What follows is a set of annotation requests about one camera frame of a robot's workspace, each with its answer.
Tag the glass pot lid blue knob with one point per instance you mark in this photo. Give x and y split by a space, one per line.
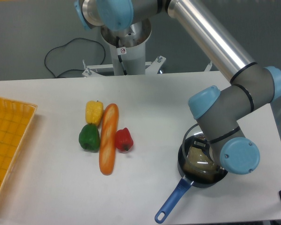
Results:
196 152

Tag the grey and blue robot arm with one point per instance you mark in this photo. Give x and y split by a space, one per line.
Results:
216 111

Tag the red toy bell pepper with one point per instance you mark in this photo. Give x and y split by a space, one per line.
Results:
123 140

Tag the orange toy baguette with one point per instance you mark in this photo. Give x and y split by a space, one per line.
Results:
108 133

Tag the yellow toy bell pepper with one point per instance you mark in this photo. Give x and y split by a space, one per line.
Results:
94 112

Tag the green toy bell pepper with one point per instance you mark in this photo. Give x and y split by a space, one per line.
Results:
89 138

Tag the bagged slice of bread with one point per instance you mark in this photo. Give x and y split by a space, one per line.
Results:
202 178

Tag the yellow woven basket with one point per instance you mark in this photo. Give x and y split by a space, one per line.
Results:
15 119

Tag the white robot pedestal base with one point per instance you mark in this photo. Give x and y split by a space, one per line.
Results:
159 44

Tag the black pan with blue handle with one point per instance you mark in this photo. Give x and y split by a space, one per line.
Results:
182 187

